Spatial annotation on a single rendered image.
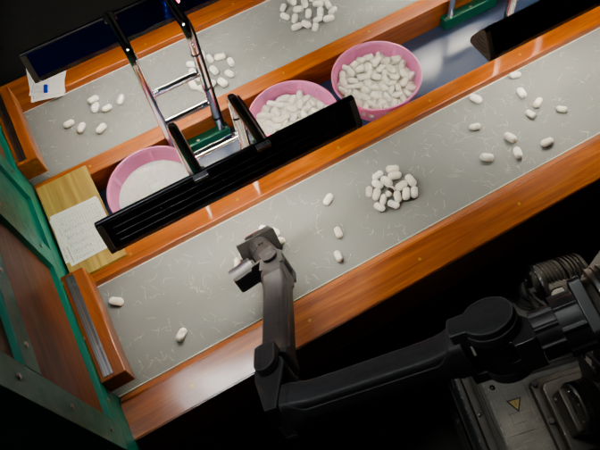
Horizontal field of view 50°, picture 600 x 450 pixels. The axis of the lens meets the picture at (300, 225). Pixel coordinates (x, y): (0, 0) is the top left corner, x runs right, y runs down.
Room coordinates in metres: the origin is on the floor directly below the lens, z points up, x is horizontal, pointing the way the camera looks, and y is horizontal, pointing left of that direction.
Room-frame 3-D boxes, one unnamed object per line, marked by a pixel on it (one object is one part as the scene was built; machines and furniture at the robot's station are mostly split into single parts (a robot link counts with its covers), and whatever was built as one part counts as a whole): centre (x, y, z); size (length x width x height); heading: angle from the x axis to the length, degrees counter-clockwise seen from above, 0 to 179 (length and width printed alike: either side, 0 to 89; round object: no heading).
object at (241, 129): (0.89, 0.14, 0.90); 0.20 x 0.19 x 0.45; 109
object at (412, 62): (1.26, -0.31, 0.72); 0.27 x 0.27 x 0.10
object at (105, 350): (0.61, 0.52, 0.83); 0.30 x 0.06 x 0.07; 19
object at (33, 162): (1.25, 0.74, 0.83); 0.30 x 0.06 x 0.07; 19
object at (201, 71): (1.27, 0.28, 0.90); 0.20 x 0.19 x 0.45; 109
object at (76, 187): (0.95, 0.58, 0.77); 0.33 x 0.15 x 0.01; 19
